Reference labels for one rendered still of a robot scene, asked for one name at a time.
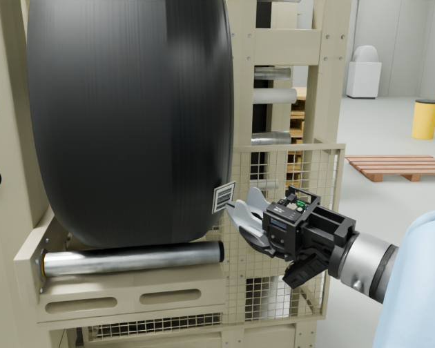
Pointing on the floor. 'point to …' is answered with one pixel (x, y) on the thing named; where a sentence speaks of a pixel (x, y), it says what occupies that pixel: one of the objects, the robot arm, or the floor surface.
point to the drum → (425, 118)
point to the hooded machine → (364, 74)
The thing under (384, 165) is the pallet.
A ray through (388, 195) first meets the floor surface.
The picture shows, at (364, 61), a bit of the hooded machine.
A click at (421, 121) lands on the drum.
